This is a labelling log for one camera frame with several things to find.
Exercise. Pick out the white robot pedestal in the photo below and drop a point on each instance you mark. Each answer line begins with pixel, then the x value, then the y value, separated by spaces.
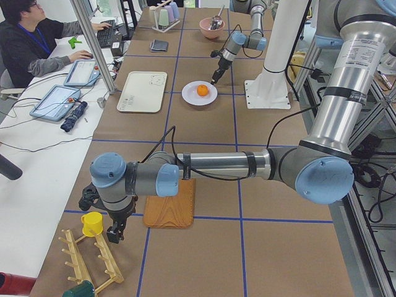
pixel 269 89

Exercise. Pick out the white plate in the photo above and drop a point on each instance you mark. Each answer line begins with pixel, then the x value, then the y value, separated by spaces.
pixel 190 95

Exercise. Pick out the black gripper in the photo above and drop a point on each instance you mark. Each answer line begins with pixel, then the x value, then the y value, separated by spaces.
pixel 222 64
pixel 120 216

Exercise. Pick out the dark green mug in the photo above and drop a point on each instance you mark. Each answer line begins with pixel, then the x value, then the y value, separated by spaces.
pixel 84 289

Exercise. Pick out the orange fruit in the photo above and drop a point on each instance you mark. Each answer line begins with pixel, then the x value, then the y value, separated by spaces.
pixel 202 90

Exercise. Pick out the yellow mug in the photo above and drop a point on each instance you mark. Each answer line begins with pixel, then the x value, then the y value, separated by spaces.
pixel 92 224

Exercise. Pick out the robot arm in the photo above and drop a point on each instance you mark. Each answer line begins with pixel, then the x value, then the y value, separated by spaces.
pixel 237 40
pixel 318 168

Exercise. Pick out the folded grey cloth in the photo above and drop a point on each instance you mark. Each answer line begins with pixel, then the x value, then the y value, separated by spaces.
pixel 158 46

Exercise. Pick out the far teach pendant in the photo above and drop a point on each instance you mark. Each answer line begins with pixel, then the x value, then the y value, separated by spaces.
pixel 83 73

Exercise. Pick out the folded dark umbrella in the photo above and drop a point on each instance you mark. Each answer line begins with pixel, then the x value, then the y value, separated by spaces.
pixel 71 120

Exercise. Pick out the teach pendant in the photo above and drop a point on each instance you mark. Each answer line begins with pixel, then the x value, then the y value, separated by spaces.
pixel 56 103
pixel 83 73

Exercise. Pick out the black keyboard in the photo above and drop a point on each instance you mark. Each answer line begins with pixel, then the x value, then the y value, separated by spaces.
pixel 105 36

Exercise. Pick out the cream bear tray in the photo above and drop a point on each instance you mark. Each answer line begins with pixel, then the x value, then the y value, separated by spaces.
pixel 142 92

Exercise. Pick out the pink bowl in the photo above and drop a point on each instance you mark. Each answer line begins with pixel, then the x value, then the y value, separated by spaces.
pixel 205 28

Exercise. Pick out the green cup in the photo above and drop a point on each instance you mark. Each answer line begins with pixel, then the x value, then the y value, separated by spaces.
pixel 163 19

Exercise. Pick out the aluminium frame post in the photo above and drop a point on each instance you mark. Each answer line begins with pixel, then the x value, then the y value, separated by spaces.
pixel 90 37

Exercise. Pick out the small metal cup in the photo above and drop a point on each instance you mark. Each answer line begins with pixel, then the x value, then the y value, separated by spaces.
pixel 101 102

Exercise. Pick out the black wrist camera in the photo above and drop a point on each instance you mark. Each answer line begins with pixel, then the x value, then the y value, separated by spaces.
pixel 90 198

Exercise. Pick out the metal scoop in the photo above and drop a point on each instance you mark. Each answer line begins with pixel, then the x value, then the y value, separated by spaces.
pixel 216 20

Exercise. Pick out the white cup rack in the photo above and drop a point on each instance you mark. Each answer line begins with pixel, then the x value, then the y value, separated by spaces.
pixel 154 12

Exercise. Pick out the seated person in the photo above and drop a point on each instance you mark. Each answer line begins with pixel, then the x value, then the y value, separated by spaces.
pixel 28 38

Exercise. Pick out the near teach pendant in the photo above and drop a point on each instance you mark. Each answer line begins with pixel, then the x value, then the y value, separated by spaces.
pixel 56 103

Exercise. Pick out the red cylinder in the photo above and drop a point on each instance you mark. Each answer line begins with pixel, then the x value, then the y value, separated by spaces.
pixel 18 285

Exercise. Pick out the wooden tray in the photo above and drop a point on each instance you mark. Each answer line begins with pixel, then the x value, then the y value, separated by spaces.
pixel 173 211

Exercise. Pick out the wooden mug rack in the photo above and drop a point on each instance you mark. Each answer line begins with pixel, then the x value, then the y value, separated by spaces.
pixel 90 260

